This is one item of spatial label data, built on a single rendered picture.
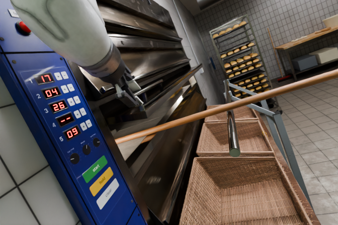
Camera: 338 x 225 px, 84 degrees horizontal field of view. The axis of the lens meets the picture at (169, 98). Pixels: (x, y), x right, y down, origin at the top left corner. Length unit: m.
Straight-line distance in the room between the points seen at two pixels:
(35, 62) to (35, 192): 0.28
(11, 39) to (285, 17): 5.88
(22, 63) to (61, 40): 0.18
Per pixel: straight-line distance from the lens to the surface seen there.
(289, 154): 1.42
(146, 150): 0.83
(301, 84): 0.87
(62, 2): 0.34
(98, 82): 0.69
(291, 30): 6.07
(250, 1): 5.96
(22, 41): 0.56
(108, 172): 0.59
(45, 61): 0.56
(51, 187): 0.52
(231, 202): 1.32
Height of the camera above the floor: 1.44
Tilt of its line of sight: 8 degrees down
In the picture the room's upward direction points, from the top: 23 degrees counter-clockwise
